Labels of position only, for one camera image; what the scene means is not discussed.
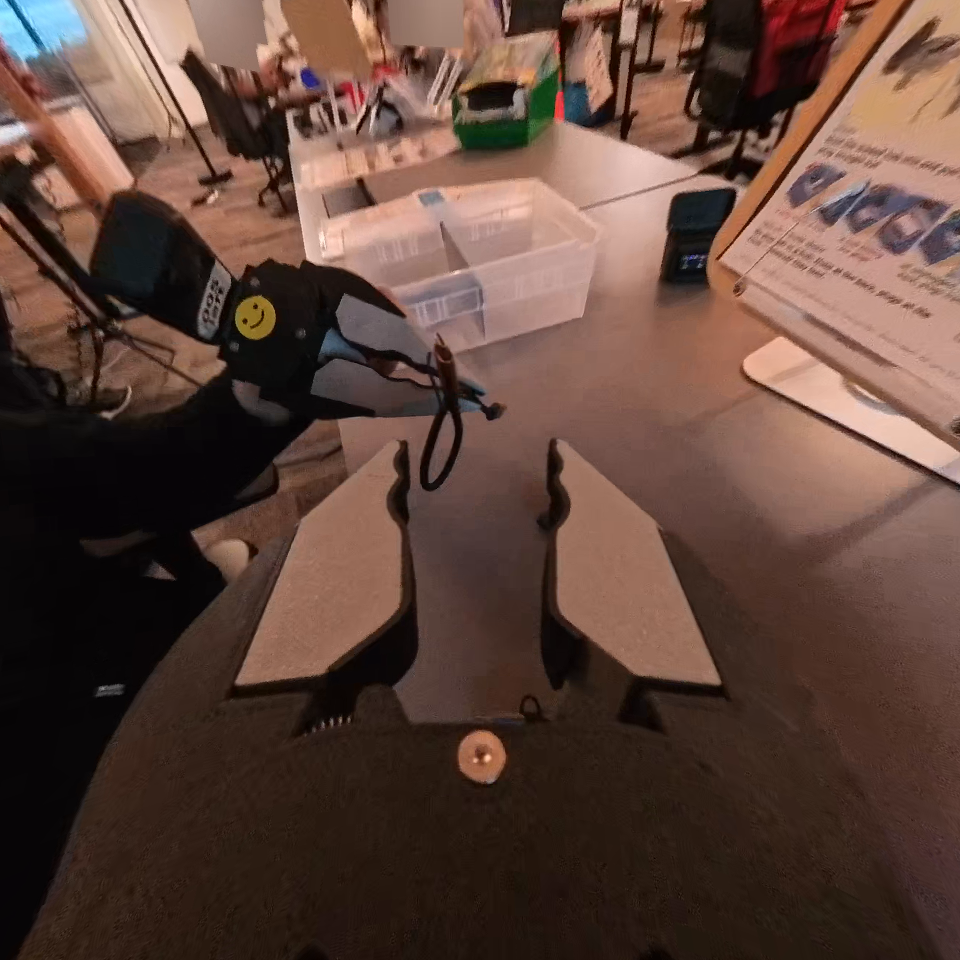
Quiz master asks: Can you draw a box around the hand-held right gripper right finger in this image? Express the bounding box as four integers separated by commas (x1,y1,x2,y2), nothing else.
537,438,724,693

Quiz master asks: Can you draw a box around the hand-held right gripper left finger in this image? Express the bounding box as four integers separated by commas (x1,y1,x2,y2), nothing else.
234,439,419,691

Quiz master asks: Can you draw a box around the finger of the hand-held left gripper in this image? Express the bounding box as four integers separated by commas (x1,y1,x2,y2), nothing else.
309,358,489,420
318,292,451,376

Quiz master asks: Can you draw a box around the black braided cable gold plug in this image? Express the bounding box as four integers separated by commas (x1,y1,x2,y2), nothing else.
371,333,508,494

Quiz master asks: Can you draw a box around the clear plastic bin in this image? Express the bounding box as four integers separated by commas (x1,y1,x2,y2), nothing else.
318,177,603,355

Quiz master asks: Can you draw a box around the person's left forearm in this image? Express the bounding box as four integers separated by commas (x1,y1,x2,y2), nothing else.
0,367,331,545

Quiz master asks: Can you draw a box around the green cardboard box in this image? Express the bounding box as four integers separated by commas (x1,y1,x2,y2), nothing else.
452,33,562,151

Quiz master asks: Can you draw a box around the black tripod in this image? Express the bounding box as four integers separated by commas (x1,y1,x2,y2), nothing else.
0,161,177,406

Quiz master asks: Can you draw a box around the small black display device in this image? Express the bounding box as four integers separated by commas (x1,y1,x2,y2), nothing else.
658,187,738,285

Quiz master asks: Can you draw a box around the black office chair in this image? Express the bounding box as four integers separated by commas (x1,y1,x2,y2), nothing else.
686,0,852,162

